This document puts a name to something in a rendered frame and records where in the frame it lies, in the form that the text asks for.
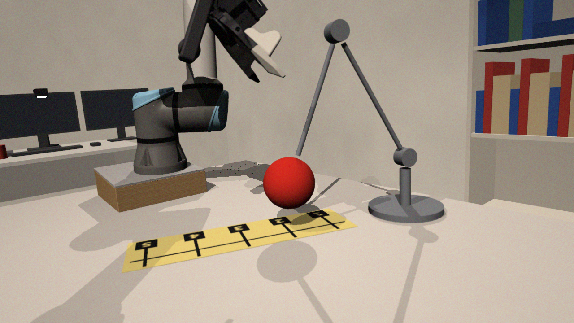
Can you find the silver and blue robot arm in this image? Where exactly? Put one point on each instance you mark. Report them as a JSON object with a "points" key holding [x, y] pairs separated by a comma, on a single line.
{"points": [[202, 106]]}

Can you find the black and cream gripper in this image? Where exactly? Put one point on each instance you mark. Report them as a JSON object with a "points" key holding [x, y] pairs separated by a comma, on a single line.
{"points": [[231, 22]]}

